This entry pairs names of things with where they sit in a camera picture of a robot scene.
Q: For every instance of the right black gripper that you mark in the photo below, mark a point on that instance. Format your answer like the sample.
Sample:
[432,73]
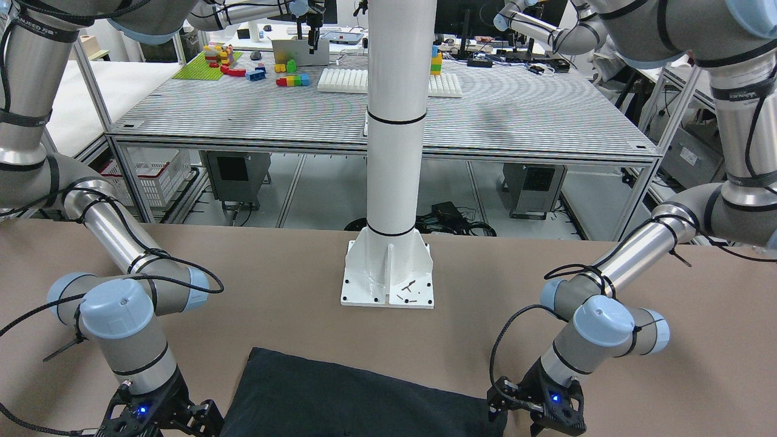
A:
[195,415]

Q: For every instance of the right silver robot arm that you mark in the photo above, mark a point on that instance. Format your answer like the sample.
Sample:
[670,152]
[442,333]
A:
[120,314]

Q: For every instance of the grey control box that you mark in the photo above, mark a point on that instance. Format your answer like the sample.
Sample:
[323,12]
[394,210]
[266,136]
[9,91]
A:
[236,176]

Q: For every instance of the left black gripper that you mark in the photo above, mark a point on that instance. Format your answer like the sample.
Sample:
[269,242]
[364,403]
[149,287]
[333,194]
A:
[501,396]

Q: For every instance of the white plastic basket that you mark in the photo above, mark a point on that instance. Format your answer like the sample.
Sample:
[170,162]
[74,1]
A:
[160,173]

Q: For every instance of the striped aluminium work table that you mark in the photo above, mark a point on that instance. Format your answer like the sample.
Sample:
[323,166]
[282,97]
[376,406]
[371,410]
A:
[506,114]

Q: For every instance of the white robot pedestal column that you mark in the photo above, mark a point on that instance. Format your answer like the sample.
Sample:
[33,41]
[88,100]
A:
[389,264]

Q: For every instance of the green building block baseplate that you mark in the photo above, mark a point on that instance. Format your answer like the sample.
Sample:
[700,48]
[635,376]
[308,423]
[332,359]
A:
[211,64]

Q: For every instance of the colourful building block stack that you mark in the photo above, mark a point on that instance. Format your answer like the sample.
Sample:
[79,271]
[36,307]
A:
[436,61]

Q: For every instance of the black t-shirt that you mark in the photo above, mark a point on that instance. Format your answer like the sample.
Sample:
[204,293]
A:
[285,395]

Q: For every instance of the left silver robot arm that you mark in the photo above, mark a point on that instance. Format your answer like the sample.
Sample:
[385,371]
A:
[734,41]

